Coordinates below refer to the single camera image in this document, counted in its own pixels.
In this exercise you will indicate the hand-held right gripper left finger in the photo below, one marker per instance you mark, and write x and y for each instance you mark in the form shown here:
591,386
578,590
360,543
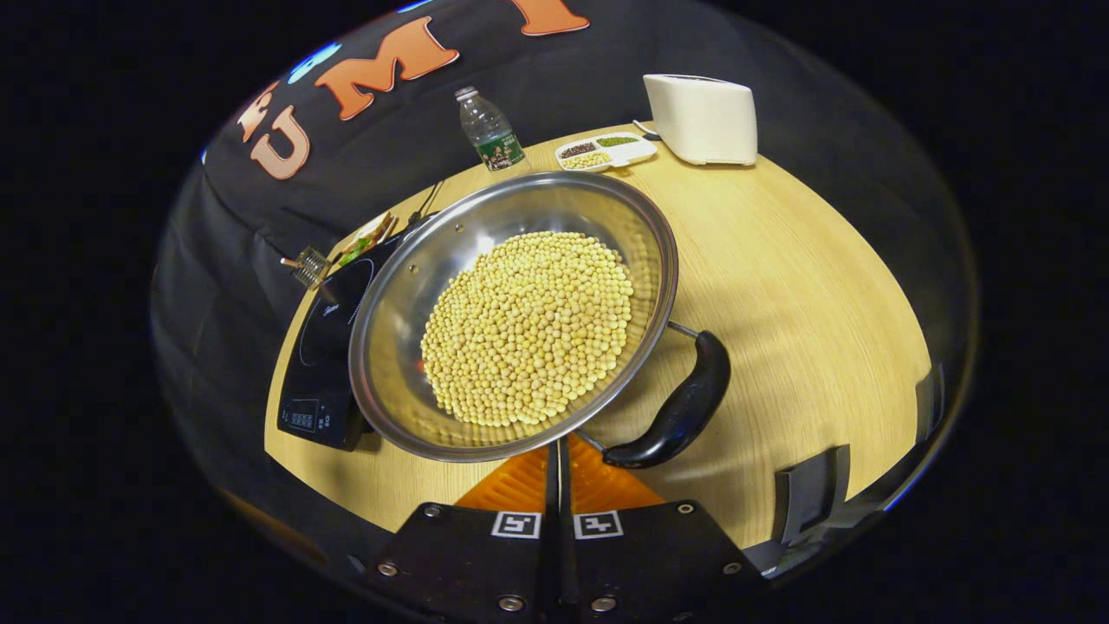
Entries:
468,555

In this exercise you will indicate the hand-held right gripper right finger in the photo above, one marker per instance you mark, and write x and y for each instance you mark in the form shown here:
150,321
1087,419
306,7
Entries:
658,555

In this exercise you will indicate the black induction cooktop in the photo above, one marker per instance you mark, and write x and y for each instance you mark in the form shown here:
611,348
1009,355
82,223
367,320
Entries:
325,347

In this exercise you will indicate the pile of yellow soybeans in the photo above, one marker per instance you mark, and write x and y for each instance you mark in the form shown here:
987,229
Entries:
528,329

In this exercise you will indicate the sandwich on plate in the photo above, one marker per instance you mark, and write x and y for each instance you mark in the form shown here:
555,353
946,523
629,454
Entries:
368,238

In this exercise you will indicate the white divided dish of beans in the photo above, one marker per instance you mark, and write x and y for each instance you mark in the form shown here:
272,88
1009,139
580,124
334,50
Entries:
632,152

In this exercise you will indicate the clear plastic water bottle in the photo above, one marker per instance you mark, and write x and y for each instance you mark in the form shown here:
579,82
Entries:
492,139

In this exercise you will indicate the white toaster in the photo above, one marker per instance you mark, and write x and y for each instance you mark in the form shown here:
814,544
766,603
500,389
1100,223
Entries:
702,121

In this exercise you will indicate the black backdrop cloth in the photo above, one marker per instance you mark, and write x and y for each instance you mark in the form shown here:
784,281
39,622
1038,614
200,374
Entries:
606,52

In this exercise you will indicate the dark grey bracket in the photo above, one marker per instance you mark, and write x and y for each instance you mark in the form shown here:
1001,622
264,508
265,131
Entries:
929,403
810,494

